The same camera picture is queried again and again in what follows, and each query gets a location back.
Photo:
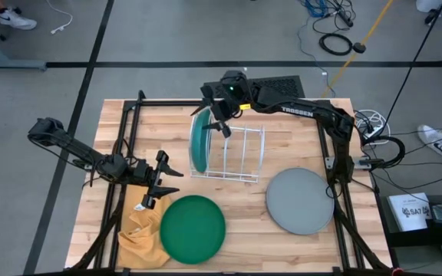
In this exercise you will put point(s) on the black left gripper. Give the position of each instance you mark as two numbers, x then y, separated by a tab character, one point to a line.
148	174

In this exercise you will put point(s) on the person's white shoe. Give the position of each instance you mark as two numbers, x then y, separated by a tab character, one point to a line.
432	5
434	140
17	20

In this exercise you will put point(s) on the black keyboard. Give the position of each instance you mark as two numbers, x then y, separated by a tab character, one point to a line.
282	86

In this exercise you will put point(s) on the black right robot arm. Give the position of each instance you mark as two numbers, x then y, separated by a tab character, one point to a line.
297	109

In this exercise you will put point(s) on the white power strip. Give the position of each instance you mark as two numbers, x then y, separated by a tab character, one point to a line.
376	130

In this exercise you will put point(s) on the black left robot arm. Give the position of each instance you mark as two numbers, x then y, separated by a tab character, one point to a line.
76	147

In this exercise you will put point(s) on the black round puck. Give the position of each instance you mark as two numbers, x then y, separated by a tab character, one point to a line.
359	47

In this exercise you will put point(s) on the grey round plate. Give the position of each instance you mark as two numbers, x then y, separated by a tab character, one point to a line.
300	201

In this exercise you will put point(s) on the yellow label tag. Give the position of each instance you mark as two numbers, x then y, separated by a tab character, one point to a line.
245	106

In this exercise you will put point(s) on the green round plate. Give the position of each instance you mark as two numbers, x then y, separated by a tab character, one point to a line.
200	147
192	230

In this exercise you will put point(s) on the orange cloth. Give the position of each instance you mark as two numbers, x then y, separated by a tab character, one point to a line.
140	234

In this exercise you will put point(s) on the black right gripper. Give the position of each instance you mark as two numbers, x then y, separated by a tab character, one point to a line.
223	105

